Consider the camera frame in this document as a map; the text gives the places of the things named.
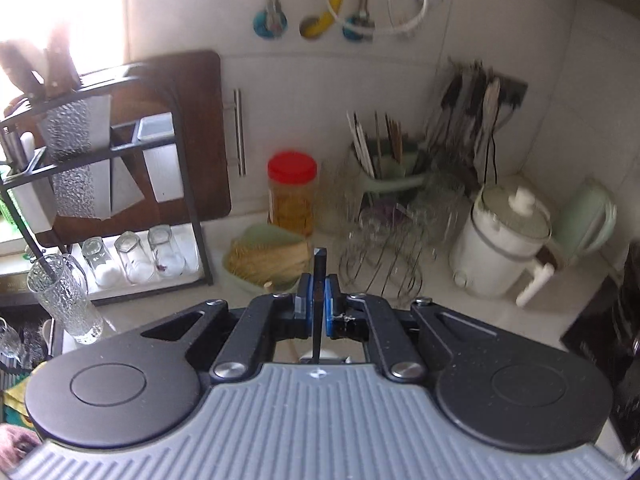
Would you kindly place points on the green chopstick holder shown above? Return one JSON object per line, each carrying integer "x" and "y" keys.
{"x": 395, "y": 182}

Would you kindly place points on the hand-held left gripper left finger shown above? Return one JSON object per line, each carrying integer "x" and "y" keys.
{"x": 302, "y": 305}

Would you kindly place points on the row of hanging utensils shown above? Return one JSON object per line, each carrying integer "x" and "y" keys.
{"x": 470, "y": 105}

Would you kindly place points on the yellow green cloth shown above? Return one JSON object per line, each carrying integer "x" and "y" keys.
{"x": 15, "y": 400}

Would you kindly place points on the pale dried strips bundle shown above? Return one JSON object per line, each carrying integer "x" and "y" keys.
{"x": 270, "y": 260}

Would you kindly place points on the pink cloth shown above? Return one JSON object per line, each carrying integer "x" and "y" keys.
{"x": 17, "y": 442}

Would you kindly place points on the white ceramic jar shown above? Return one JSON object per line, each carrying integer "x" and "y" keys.
{"x": 332, "y": 358}

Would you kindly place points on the cut glass cup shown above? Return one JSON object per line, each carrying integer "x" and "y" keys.
{"x": 435, "y": 210}
{"x": 370, "y": 232}

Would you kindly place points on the white rack container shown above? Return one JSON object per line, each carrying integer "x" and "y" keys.
{"x": 162, "y": 170}

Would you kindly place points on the dark wooden cutting board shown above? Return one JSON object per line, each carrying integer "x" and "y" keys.
{"x": 200, "y": 110}

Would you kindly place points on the purple plastic item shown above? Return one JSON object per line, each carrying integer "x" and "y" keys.
{"x": 392, "y": 212}

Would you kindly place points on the clear glass pitcher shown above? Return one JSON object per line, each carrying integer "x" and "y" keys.
{"x": 340, "y": 200}

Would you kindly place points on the upturned drinking glass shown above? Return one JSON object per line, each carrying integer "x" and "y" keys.
{"x": 100, "y": 265}
{"x": 135, "y": 260}

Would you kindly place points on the green electric kettle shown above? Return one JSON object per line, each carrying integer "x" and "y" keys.
{"x": 590, "y": 225}

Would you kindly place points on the plastic jar with red lid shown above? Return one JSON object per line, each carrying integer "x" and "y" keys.
{"x": 292, "y": 200}

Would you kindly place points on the upturned glass with red mark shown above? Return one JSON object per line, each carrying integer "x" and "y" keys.
{"x": 167, "y": 255}

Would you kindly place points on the black stove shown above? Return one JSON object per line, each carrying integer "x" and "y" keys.
{"x": 605, "y": 330}

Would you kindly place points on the green plastic basket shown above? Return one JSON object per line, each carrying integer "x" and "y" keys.
{"x": 250, "y": 232}

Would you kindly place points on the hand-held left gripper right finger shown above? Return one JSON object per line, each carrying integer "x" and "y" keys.
{"x": 331, "y": 310}

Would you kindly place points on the white electric cooker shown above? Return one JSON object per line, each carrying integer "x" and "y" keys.
{"x": 490, "y": 260}

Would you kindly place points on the black metal rack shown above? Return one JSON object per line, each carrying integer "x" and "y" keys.
{"x": 191, "y": 185}

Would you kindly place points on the small grey tray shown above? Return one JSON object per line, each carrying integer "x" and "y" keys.
{"x": 155, "y": 127}

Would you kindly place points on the row of upturned glasses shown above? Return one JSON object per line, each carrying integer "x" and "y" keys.
{"x": 150, "y": 286}

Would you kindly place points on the bundle of assorted chopsticks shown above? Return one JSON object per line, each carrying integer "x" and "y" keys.
{"x": 362, "y": 150}

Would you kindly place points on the small stemmed glass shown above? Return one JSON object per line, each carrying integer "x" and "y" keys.
{"x": 9, "y": 340}

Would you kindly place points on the textured glass mug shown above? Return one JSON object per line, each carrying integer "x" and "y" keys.
{"x": 75, "y": 310}

